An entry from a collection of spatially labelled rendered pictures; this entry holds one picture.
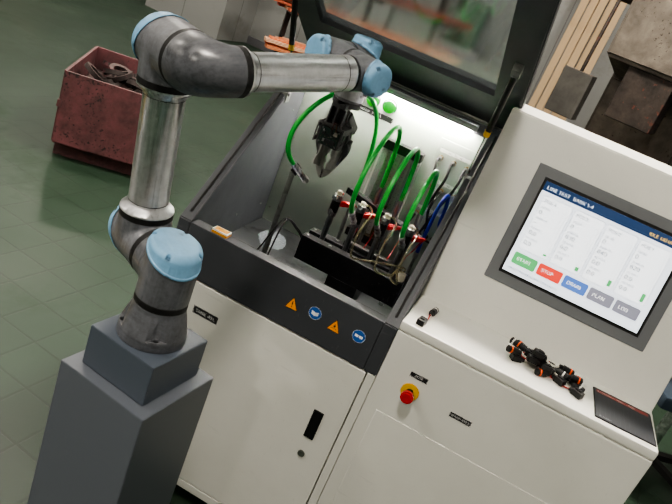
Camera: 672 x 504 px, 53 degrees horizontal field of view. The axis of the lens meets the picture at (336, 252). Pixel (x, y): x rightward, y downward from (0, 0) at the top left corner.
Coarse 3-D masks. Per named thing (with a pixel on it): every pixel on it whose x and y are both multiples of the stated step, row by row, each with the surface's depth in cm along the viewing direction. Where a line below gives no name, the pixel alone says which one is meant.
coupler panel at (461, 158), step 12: (444, 144) 215; (456, 144) 214; (444, 156) 216; (456, 156) 215; (468, 156) 214; (432, 168) 219; (444, 168) 217; (456, 168) 216; (468, 168) 214; (432, 180) 220; (456, 180) 217; (444, 192) 219; (456, 192) 218; (420, 204) 223; (444, 204) 220; (420, 228) 225; (432, 228) 224
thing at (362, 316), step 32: (192, 224) 192; (224, 256) 191; (256, 256) 188; (224, 288) 194; (256, 288) 191; (288, 288) 187; (320, 288) 184; (288, 320) 190; (320, 320) 186; (352, 320) 183; (384, 320) 181; (352, 352) 185
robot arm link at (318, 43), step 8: (312, 40) 150; (320, 40) 149; (328, 40) 149; (336, 40) 151; (344, 40) 154; (312, 48) 150; (320, 48) 148; (328, 48) 149; (336, 48) 149; (344, 48) 148; (352, 48) 148
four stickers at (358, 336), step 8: (288, 296) 188; (288, 304) 188; (296, 304) 187; (312, 312) 186; (320, 312) 186; (336, 320) 184; (328, 328) 186; (336, 328) 185; (352, 336) 184; (360, 336) 183; (360, 344) 184
